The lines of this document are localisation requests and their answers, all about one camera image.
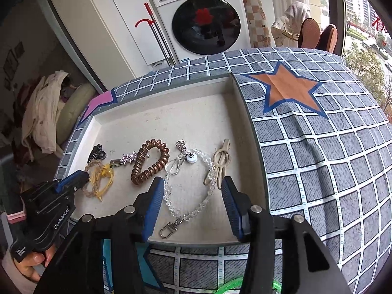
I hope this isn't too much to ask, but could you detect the white tall cabinet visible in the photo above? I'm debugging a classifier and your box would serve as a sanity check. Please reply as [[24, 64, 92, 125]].
[[76, 0, 160, 89]]

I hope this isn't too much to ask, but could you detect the checked star tablecloth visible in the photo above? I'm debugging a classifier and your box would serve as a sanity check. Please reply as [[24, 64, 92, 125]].
[[54, 47, 392, 294]]

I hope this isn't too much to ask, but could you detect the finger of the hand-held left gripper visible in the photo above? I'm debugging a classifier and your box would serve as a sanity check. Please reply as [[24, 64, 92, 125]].
[[57, 169, 94, 195]]

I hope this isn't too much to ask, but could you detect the star rhinestone hair clip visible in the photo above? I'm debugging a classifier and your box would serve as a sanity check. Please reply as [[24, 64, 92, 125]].
[[110, 151, 137, 166]]

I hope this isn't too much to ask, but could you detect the person's left hand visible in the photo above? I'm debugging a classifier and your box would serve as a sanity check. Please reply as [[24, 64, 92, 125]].
[[14, 246, 51, 282]]

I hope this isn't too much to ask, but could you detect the dark window frame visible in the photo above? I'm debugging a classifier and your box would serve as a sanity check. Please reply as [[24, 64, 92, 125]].
[[325, 0, 348, 57]]

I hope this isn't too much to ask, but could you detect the black hair claw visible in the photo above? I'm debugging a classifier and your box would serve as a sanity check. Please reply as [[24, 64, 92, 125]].
[[86, 143, 108, 163]]

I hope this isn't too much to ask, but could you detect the white washing machine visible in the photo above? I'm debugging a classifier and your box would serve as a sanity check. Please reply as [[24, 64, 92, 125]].
[[146, 0, 253, 65]]

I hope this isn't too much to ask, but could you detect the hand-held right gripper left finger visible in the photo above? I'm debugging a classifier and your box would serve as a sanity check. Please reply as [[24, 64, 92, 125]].
[[34, 176, 166, 294]]

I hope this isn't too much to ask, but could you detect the beige hair clip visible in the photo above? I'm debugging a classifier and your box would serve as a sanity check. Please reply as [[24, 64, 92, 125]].
[[203, 139, 232, 189]]

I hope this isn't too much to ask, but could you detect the white cloth bag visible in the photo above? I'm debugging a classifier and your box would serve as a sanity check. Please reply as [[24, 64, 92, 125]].
[[271, 1, 311, 49]]

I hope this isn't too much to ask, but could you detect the red handled mop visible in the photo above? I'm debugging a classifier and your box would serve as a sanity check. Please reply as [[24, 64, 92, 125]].
[[135, 2, 172, 66]]

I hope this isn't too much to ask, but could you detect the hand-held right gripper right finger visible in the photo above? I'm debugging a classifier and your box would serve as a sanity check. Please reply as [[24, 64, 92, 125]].
[[221, 176, 353, 294]]

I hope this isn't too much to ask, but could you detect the brown slipper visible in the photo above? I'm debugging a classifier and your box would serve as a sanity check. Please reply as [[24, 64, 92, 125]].
[[298, 18, 320, 49], [318, 24, 338, 53]]

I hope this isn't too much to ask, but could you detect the checked hanging cloth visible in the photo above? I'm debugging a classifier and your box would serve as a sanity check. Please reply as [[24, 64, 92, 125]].
[[239, 0, 276, 49]]

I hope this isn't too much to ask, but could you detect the green plastic bangle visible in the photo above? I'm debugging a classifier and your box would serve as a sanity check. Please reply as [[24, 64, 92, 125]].
[[214, 277, 281, 294]]

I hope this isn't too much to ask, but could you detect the clear crystal bead chain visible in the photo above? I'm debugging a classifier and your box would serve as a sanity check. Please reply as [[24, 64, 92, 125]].
[[159, 139, 216, 239]]

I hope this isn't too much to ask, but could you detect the brown spiral hair tie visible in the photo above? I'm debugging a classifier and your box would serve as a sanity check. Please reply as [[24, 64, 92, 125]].
[[131, 139, 170, 186]]

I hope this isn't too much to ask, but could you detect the large picture frame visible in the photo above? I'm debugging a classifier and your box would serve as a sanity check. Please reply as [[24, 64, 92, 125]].
[[3, 50, 17, 80]]

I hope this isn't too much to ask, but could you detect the cream clothes pile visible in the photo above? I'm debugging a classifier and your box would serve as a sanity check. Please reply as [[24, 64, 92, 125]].
[[21, 70, 69, 163]]

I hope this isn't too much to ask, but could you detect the yellow cord bracelet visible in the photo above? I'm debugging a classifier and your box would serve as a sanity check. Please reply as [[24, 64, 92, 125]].
[[90, 163, 115, 203]]

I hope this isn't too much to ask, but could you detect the teal jewelry box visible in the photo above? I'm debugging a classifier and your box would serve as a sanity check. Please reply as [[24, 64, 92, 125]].
[[54, 73, 270, 247]]

